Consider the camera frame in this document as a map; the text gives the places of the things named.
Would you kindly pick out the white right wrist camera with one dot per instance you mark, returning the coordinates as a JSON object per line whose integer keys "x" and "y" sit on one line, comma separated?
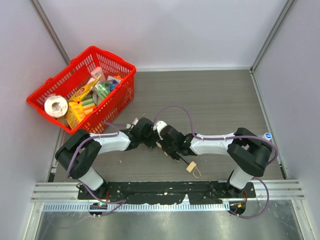
{"x": 159, "y": 125}

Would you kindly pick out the clear plastic water bottle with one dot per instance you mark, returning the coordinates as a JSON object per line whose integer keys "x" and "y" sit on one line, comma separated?
{"x": 267, "y": 136}

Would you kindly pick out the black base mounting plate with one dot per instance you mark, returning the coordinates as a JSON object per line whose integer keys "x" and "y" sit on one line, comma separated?
{"x": 171, "y": 192}

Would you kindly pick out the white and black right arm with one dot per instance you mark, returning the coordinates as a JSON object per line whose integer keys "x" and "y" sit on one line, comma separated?
{"x": 250, "y": 152}

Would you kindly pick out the white slotted cable duct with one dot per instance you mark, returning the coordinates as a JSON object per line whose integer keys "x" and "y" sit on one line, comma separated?
{"x": 89, "y": 206}

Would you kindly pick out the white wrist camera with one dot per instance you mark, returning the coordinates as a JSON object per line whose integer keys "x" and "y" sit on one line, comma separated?
{"x": 133, "y": 124}
{"x": 159, "y": 125}

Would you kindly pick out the white toilet paper roll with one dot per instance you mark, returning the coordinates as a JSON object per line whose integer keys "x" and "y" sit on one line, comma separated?
{"x": 56, "y": 106}

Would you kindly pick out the pink white small package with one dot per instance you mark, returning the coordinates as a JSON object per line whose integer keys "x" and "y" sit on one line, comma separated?
{"x": 95, "y": 73}

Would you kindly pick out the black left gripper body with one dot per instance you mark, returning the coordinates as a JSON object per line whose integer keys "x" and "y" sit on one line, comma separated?
{"x": 151, "y": 139}

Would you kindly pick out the green white wrapped package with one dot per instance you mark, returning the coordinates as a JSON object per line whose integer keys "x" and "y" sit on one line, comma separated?
{"x": 101, "y": 90}

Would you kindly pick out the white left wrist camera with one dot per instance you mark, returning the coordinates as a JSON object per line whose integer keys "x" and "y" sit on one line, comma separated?
{"x": 133, "y": 124}

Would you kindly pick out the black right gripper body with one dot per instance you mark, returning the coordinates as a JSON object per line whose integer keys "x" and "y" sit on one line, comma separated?
{"x": 169, "y": 146}

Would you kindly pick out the orange plastic package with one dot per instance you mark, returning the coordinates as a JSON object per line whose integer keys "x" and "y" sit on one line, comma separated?
{"x": 75, "y": 114}

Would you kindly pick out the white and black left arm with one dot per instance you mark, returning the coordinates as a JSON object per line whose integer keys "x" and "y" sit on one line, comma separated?
{"x": 78, "y": 154}

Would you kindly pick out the yellow green sponge pack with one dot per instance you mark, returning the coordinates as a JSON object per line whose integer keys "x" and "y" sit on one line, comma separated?
{"x": 87, "y": 105}

